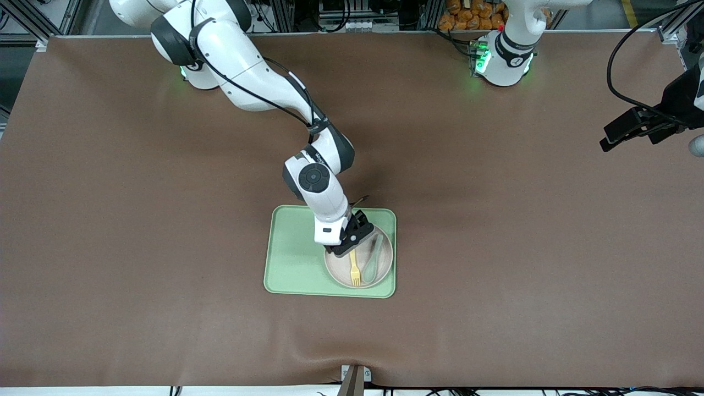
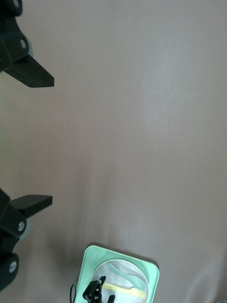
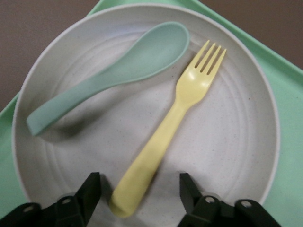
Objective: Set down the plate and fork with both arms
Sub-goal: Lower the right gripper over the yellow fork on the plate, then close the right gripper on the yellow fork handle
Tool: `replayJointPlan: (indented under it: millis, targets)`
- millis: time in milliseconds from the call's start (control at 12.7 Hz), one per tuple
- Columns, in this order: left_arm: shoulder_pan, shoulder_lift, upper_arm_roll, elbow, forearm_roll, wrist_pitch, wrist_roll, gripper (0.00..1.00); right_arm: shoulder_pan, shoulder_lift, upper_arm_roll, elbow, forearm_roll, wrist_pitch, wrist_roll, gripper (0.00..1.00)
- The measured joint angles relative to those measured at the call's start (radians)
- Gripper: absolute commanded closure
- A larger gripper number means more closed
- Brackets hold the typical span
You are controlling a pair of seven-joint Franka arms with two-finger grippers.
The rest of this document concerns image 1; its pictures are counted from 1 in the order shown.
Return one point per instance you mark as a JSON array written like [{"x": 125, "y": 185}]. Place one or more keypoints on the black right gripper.
[{"x": 360, "y": 225}]

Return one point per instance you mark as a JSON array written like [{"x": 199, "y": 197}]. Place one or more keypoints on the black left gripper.
[{"x": 674, "y": 100}]

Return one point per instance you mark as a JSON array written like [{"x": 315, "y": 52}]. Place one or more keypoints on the yellow plastic fork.
[{"x": 355, "y": 272}]

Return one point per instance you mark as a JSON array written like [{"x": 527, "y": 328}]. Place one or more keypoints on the round beige plate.
[{"x": 341, "y": 273}]

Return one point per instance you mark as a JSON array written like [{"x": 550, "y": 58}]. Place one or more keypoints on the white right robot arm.
[{"x": 247, "y": 71}]

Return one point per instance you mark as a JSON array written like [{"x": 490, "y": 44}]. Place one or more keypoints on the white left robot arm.
[{"x": 503, "y": 71}]

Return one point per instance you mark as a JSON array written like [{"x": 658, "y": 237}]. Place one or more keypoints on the pale green plastic spoon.
[{"x": 369, "y": 272}]

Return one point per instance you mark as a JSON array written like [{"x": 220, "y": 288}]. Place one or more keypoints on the light green rectangular tray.
[{"x": 291, "y": 264}]

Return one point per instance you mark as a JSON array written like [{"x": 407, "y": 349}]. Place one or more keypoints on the bag of orange items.
[{"x": 473, "y": 19}]

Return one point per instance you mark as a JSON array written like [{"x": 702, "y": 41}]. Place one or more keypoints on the brown table mat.
[{"x": 165, "y": 275}]

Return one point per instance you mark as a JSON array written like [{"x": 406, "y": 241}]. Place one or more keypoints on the aluminium frame profile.
[
  {"x": 668, "y": 36},
  {"x": 30, "y": 22}
]

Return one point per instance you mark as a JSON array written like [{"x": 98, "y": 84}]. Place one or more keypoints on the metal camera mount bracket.
[{"x": 355, "y": 382}]

